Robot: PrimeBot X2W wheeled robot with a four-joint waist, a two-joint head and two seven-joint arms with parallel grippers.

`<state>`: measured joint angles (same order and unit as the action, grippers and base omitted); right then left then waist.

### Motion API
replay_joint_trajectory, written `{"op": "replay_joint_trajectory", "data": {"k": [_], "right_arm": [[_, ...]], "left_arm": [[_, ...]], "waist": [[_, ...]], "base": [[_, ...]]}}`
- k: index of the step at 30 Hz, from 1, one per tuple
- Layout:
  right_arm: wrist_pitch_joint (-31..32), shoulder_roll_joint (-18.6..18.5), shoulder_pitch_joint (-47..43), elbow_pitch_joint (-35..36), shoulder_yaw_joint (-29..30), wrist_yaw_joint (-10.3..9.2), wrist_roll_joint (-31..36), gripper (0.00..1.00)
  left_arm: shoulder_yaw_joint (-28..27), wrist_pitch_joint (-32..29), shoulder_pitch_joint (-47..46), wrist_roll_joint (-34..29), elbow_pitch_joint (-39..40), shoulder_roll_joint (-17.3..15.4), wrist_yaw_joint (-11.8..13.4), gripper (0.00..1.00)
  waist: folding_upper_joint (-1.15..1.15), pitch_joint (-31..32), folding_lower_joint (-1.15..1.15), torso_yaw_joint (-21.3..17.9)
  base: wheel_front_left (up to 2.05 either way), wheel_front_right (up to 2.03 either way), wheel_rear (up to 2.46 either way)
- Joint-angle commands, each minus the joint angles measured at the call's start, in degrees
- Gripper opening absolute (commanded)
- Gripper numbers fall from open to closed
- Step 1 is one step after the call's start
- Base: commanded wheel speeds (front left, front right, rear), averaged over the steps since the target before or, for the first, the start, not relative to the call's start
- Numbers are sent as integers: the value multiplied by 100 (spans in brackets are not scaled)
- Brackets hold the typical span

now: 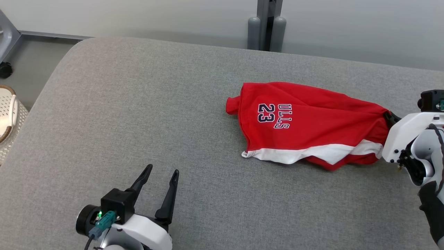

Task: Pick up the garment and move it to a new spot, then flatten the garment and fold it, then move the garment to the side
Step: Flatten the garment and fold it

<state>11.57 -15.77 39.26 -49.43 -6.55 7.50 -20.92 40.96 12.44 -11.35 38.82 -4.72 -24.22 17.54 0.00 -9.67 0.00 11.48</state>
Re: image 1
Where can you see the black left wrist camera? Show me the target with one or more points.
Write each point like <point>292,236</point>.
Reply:
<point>118,205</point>

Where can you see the black castor wheel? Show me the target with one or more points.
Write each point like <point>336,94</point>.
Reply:
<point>5,70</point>

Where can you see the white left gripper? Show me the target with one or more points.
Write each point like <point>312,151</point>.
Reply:
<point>152,234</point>

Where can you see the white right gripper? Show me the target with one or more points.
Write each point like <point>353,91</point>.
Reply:
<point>402,139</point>

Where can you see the grey metal support leg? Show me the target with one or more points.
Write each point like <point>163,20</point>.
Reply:
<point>8,36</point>

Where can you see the cream plastic laundry basket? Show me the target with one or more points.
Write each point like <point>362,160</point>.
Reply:
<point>7,114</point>

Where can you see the grey foam cylinder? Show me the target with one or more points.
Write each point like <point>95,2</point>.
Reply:
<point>278,34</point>
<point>254,33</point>

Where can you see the grey partition base rail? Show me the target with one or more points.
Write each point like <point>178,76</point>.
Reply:
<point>55,35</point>

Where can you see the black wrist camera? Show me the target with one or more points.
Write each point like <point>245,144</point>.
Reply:
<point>118,205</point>
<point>430,100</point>

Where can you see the grey metal partition post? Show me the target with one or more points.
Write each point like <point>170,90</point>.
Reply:
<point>269,21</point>

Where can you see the red elastic-waist shorts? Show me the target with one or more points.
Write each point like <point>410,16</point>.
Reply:
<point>312,125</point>

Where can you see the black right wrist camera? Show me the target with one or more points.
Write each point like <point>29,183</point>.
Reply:
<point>430,100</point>

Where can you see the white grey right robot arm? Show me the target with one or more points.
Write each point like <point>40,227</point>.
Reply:
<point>430,152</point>

